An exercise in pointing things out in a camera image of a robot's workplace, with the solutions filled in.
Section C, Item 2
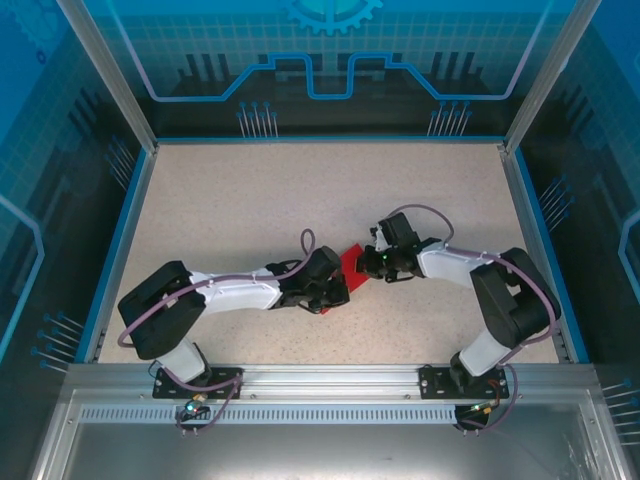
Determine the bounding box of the blue back border strip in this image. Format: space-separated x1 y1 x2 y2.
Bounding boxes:
154 133 506 146

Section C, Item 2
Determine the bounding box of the sheet metal tray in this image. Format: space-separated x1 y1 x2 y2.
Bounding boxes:
27 389 634 480

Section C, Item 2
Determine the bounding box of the red square paper sheet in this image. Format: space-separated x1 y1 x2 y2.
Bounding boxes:
319 242 370 317

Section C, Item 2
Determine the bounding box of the blue side border strip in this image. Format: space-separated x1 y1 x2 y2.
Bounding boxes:
73 147 160 365
509 147 592 365

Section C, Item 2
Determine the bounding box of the aluminium frame post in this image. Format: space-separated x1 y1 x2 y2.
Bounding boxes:
53 0 161 154
502 0 604 155

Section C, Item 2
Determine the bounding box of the slotted grey cable duct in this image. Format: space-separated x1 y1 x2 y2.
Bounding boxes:
78 405 474 425

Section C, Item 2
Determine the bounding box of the cable connector with green light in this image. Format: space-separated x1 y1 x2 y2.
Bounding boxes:
182 392 210 417
468 397 502 417

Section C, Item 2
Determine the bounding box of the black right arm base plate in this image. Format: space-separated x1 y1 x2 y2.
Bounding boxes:
418 364 512 401

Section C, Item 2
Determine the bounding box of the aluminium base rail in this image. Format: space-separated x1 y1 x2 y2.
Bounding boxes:
67 363 599 401

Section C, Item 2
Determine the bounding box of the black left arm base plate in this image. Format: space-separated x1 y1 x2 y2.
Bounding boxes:
152 366 245 401

